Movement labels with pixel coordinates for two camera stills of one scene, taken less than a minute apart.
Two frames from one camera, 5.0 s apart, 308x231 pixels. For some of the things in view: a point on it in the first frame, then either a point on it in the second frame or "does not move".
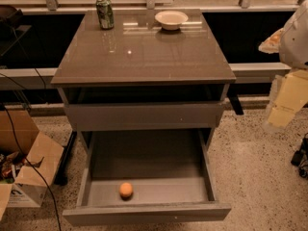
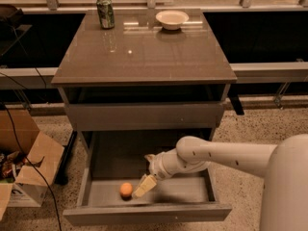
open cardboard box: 28,160 does not move
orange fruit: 126,191 does not move
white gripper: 295,43 → 157,166
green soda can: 105,12 does not move
